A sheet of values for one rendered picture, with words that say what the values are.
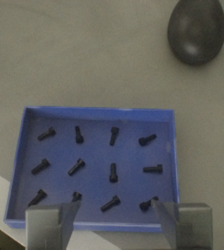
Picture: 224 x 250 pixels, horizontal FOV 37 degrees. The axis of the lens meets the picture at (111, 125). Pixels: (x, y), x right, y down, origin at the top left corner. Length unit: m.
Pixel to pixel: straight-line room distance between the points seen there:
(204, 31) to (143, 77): 0.07
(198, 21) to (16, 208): 0.23
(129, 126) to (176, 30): 0.11
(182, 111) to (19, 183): 0.16
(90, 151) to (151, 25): 0.16
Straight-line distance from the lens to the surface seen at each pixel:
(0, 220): 0.29
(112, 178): 0.27
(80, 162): 0.28
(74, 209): 0.16
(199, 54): 0.34
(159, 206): 0.16
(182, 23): 0.35
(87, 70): 0.34
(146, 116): 0.30
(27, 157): 0.30
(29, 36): 0.38
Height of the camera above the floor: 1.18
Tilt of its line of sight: 61 degrees down
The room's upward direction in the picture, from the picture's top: straight up
